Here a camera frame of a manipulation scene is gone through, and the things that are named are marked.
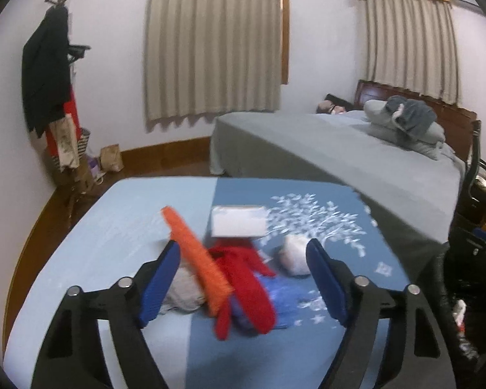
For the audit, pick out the red plastic bag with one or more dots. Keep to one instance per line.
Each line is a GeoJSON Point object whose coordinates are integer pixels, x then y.
{"type": "Point", "coordinates": [461, 326]}

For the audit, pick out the purple package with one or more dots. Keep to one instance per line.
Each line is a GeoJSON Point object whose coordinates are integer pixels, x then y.
{"type": "Point", "coordinates": [94, 165]}

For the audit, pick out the bin with black liner bag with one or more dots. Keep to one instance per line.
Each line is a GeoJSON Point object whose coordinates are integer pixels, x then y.
{"type": "Point", "coordinates": [445, 300]}

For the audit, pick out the wooden window frame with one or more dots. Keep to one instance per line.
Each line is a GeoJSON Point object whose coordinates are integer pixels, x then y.
{"type": "Point", "coordinates": [284, 32]}

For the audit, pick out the red cloth ribbon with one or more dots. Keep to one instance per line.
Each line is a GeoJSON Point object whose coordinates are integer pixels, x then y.
{"type": "Point", "coordinates": [247, 287]}

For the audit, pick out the bed with grey sheet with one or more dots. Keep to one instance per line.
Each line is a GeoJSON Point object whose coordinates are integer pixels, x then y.
{"type": "Point", "coordinates": [328, 158]}

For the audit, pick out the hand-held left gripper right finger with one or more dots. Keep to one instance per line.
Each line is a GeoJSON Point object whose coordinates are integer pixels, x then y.
{"type": "Point", "coordinates": [328, 279]}

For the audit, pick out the brown paper bag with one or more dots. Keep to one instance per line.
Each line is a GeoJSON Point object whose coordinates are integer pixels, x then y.
{"type": "Point", "coordinates": [112, 158]}

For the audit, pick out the beige tote bag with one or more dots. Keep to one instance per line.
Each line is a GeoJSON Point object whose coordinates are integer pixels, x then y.
{"type": "Point", "coordinates": [64, 142]}

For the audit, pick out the blue cloth piece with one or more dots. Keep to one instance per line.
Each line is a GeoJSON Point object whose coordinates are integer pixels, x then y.
{"type": "Point", "coordinates": [287, 295]}

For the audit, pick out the white tissue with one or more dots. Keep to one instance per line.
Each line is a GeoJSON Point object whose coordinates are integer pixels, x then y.
{"type": "Point", "coordinates": [295, 255]}

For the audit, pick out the grey pillows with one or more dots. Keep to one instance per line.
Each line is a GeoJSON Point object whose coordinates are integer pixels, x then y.
{"type": "Point", "coordinates": [380, 129]}

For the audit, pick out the dark bag with pink items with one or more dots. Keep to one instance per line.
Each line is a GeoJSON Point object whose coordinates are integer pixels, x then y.
{"type": "Point", "coordinates": [334, 103]}

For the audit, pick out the black coat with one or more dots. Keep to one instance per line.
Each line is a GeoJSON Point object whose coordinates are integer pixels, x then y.
{"type": "Point", "coordinates": [44, 73]}

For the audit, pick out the wide beige curtain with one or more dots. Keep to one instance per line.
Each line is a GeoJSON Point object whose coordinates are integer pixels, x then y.
{"type": "Point", "coordinates": [210, 44]}

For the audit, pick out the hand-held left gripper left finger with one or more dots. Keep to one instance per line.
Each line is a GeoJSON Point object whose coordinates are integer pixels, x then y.
{"type": "Point", "coordinates": [158, 287]}

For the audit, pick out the blue tree-print tablecloth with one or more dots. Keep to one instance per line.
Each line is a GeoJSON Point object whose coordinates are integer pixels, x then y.
{"type": "Point", "coordinates": [105, 231]}

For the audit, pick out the white cardboard box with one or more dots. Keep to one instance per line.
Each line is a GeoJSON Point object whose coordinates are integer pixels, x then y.
{"type": "Point", "coordinates": [239, 221]}

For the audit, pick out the striped woven bag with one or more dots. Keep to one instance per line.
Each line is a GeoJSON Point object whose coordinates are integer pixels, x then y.
{"type": "Point", "coordinates": [85, 142]}

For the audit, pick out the grey tissue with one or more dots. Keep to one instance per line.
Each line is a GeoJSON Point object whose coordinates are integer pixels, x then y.
{"type": "Point", "coordinates": [184, 291]}

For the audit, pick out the dark grey towel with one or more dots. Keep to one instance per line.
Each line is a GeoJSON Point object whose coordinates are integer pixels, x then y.
{"type": "Point", "coordinates": [413, 115]}

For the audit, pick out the orange cloth strip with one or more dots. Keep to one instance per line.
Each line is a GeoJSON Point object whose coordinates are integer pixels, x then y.
{"type": "Point", "coordinates": [198, 259]}

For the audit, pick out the narrow beige curtain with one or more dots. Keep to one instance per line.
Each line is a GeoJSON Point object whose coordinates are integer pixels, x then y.
{"type": "Point", "coordinates": [409, 48]}

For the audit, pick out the black metal chair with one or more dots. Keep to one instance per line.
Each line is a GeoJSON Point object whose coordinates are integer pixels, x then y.
{"type": "Point", "coordinates": [472, 170]}

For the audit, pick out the dark wooden headboard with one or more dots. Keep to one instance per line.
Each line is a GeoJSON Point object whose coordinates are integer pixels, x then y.
{"type": "Point", "coordinates": [453, 121]}

